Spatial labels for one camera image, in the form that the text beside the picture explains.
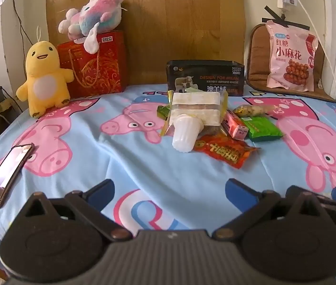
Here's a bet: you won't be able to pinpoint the black tin box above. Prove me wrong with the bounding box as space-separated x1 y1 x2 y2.
166 60 246 97

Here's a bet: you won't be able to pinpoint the smartphone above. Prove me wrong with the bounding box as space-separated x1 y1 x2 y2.
0 143 35 209

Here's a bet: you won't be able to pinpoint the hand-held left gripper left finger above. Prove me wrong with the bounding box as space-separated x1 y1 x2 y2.
19 179 133 242

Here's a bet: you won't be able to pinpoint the red gift bag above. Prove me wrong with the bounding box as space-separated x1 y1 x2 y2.
57 30 128 99

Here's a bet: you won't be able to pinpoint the white jelly cup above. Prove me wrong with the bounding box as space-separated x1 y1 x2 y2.
172 114 202 153

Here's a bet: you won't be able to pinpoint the cartoon pig printed bedsheet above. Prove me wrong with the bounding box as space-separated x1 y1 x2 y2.
0 83 336 274

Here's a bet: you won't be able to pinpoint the yellow nut packet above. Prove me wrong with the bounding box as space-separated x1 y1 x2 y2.
233 104 275 118

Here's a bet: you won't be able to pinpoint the crossed black tape strips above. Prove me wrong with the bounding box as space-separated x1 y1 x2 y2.
264 5 311 32

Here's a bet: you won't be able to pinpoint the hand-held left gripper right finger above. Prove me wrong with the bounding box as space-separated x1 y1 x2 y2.
212 179 324 241

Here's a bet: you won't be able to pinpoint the clear packet of white cakes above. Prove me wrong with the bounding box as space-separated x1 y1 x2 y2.
160 91 229 137

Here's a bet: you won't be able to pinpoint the pink and blue plush toy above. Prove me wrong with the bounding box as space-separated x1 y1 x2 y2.
58 0 125 52

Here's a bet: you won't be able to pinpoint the thin black wall cable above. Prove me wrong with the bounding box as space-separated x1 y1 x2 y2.
10 0 50 43

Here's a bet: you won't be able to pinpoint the wooden board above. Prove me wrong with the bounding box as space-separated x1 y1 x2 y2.
46 0 247 86

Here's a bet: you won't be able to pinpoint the green snack packet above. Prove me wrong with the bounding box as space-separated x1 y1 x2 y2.
241 116 284 142

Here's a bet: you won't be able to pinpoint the yellow duck plush toy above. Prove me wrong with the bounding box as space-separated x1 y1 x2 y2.
15 41 76 119

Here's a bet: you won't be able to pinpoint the small pink box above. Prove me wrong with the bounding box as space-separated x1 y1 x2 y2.
221 109 249 141

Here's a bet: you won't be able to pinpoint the small green packet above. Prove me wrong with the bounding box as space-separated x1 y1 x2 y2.
156 106 171 121

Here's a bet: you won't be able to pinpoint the red snack packet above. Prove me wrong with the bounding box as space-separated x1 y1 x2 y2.
193 133 259 170

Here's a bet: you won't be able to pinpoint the brown seat cushion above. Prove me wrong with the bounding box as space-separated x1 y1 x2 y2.
246 23 336 104

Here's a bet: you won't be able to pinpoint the large pink snack bag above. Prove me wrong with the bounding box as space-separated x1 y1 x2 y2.
265 19 319 92

